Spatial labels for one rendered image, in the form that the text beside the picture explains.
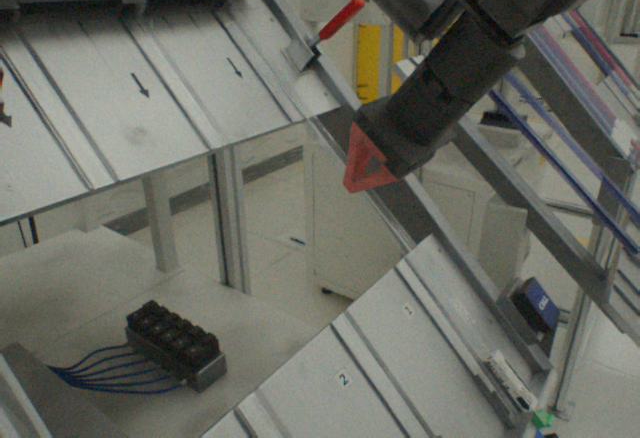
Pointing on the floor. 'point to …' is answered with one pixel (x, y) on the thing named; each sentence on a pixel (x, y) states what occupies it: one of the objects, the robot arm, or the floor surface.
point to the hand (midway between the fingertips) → (355, 181)
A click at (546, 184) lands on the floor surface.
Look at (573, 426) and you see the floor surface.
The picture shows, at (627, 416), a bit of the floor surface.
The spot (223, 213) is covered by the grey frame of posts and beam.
